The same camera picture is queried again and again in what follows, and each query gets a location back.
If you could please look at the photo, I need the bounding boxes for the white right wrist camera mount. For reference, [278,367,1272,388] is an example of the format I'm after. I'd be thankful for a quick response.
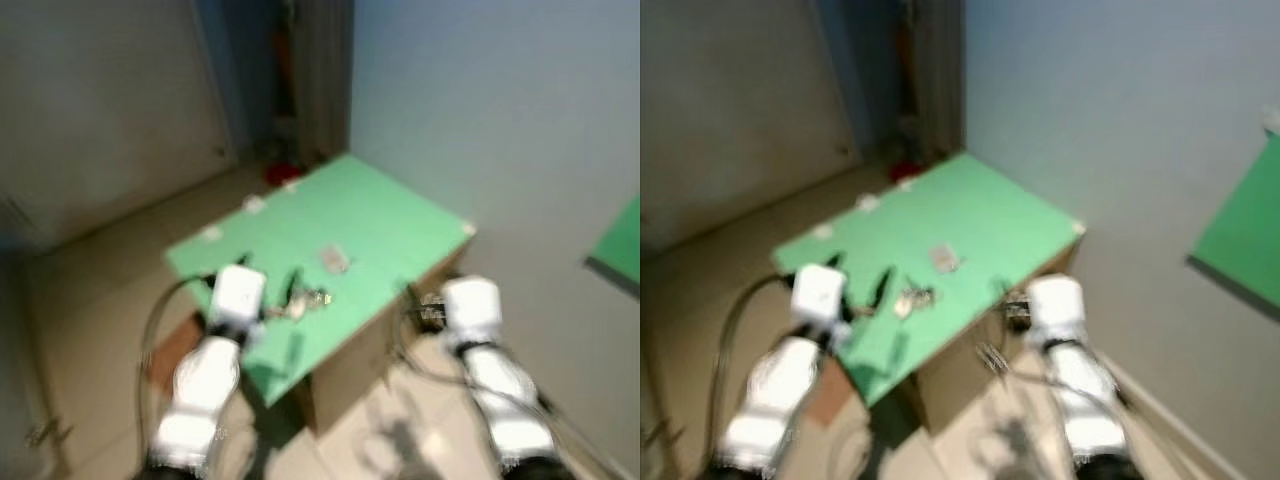
[1025,275,1088,346]
[442,277,501,346]

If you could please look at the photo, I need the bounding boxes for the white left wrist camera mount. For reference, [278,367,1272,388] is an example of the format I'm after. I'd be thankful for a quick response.
[793,265,849,323]
[212,265,267,326]

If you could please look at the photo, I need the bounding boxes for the green wall board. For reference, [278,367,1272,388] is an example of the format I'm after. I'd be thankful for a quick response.
[585,195,641,296]
[1188,130,1280,321]

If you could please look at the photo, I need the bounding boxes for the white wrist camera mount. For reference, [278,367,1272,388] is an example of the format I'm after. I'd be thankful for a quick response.
[212,265,267,326]
[1025,275,1088,346]
[793,265,849,323]
[442,277,501,346]

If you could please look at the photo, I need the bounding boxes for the keys with white charm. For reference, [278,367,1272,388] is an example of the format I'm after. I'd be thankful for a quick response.
[893,287,938,319]
[275,288,333,321]

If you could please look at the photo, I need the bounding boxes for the green table cover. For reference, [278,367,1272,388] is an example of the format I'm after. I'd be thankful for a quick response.
[772,152,1086,406]
[165,152,476,406]

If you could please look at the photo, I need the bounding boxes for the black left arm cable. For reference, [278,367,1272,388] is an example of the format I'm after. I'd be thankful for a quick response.
[715,275,796,401]
[138,275,216,441]

